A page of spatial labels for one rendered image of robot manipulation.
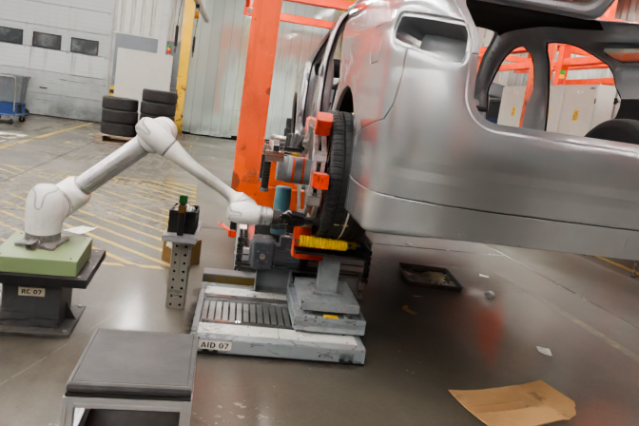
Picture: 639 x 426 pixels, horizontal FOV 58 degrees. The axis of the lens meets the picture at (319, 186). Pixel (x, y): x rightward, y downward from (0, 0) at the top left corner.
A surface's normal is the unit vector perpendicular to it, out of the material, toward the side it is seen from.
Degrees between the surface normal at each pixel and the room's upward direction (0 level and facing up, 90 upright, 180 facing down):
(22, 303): 90
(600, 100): 90
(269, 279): 90
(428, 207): 103
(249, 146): 90
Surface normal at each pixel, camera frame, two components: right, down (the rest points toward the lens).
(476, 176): -0.09, 0.40
